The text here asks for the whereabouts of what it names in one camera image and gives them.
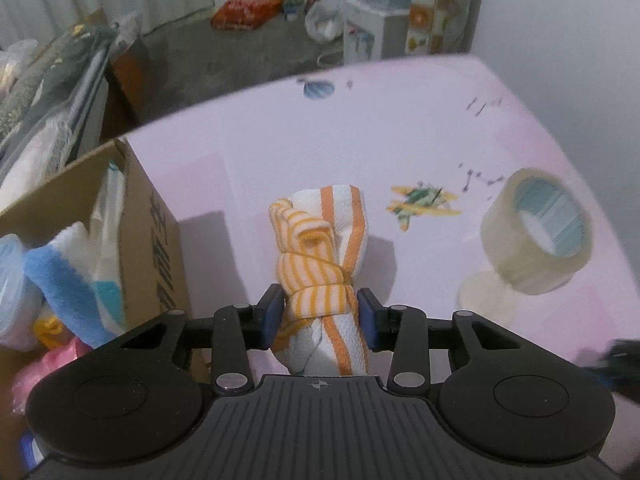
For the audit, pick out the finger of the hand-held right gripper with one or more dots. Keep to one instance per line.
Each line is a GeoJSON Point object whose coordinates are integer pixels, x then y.
{"type": "Point", "coordinates": [620, 360]}

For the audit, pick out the pink plastic bag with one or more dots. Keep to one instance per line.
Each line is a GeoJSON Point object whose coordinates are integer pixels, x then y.
{"type": "Point", "coordinates": [45, 365]}

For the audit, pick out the clear tape roll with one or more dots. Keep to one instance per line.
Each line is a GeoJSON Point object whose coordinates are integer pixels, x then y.
{"type": "Point", "coordinates": [505, 255]}

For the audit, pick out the grey floral pillow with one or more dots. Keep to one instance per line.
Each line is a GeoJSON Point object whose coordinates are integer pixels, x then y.
{"type": "Point", "coordinates": [55, 75]}

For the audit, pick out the grey bed sheet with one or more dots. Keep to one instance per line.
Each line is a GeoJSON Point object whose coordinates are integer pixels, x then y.
{"type": "Point", "coordinates": [89, 91]}

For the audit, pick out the white teal plastic packet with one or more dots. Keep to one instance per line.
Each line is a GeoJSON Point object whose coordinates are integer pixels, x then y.
{"type": "Point", "coordinates": [107, 240]}

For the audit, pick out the orange striped towel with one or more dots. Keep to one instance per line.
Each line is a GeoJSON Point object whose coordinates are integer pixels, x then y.
{"type": "Point", "coordinates": [320, 270]}

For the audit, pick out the blue white towel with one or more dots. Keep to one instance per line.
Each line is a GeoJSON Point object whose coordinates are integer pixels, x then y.
{"type": "Point", "coordinates": [65, 285]}

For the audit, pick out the yellow cloth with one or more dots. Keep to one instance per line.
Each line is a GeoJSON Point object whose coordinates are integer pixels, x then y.
{"type": "Point", "coordinates": [49, 329]}

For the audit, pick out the cardboard box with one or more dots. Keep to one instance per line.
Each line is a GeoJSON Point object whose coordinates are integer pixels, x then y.
{"type": "Point", "coordinates": [150, 240]}

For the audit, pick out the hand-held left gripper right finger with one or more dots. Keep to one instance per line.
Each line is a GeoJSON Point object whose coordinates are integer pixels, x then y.
{"type": "Point", "coordinates": [365, 317]}

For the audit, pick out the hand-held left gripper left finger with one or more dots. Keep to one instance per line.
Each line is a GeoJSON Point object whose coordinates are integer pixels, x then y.
{"type": "Point", "coordinates": [272, 315]}

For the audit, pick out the white plastic bag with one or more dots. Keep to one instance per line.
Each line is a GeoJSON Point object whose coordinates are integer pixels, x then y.
{"type": "Point", "coordinates": [324, 22]}

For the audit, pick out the pack of blue face masks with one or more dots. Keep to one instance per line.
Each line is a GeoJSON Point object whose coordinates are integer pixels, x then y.
{"type": "Point", "coordinates": [15, 285]}

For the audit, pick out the red snack bag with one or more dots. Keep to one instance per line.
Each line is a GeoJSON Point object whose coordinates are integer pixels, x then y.
{"type": "Point", "coordinates": [245, 12]}

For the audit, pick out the white water dispenser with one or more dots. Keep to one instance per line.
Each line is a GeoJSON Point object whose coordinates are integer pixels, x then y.
{"type": "Point", "coordinates": [372, 32]}

